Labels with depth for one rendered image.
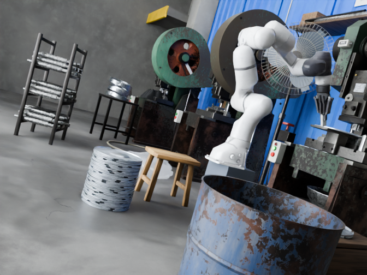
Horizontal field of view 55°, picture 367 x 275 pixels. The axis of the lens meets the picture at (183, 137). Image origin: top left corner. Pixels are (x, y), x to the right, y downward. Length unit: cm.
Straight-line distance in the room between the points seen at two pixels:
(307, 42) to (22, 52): 629
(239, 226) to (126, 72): 759
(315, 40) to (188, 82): 242
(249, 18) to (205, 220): 264
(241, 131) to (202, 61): 336
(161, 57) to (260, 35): 320
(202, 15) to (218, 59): 405
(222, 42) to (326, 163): 159
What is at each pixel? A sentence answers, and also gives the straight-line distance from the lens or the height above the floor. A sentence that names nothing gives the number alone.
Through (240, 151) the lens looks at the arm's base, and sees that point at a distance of 179.
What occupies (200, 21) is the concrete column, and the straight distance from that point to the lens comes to 719.
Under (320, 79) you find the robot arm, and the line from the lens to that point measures 207.
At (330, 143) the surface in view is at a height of 70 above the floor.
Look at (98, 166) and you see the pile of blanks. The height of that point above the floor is 22.
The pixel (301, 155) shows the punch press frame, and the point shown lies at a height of 59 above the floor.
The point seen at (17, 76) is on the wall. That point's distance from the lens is 813.
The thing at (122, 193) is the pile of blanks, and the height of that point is 11.
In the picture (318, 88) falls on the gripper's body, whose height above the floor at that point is 97.
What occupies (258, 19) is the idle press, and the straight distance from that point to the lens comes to 344.
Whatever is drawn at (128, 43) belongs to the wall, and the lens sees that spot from 837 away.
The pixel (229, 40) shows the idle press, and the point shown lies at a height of 136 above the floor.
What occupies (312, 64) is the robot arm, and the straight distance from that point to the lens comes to 199.
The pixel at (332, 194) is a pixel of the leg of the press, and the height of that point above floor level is 45.
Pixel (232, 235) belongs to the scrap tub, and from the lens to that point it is 91.
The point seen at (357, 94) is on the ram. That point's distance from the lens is 231.
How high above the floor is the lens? 66
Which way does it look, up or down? 5 degrees down
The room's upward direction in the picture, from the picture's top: 16 degrees clockwise
